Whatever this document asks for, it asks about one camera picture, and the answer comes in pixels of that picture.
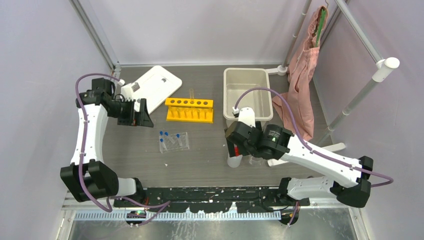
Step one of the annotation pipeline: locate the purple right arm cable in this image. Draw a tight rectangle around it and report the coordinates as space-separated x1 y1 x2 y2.
233 87 394 227

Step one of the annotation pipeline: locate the clear acrylic tube tray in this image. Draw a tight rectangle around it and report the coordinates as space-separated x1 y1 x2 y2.
158 131 190 154

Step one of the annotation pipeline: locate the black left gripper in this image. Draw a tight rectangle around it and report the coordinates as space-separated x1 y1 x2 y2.
107 97 153 127

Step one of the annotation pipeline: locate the white garment rack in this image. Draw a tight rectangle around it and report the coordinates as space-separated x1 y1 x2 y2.
266 0 401 168

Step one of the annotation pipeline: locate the white red wash bottle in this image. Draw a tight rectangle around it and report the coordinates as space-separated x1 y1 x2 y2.
227 148 243 168

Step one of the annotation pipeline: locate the beige plastic bin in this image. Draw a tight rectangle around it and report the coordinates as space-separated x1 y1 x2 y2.
223 68 275 130

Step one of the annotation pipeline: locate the pink cloth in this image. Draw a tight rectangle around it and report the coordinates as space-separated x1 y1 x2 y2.
272 5 329 141

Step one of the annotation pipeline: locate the aluminium frame rail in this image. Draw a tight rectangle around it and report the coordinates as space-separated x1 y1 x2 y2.
62 193 358 226

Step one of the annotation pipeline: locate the yellow test tube rack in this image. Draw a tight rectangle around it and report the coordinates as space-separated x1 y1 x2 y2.
165 97 214 124

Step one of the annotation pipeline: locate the clear glass test tube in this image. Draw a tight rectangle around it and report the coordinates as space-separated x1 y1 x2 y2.
189 88 195 100

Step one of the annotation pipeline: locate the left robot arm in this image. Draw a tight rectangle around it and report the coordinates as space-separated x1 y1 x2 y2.
60 77 154 207

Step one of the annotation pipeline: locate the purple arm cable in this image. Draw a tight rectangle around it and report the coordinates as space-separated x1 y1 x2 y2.
74 73 172 227
233 87 394 227

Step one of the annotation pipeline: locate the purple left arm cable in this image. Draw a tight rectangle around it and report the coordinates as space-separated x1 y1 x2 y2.
74 73 172 227

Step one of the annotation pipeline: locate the green clothes hanger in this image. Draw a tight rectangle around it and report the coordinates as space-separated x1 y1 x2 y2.
315 7 327 47

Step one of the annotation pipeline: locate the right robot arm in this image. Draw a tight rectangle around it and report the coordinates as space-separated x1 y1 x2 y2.
224 121 374 208

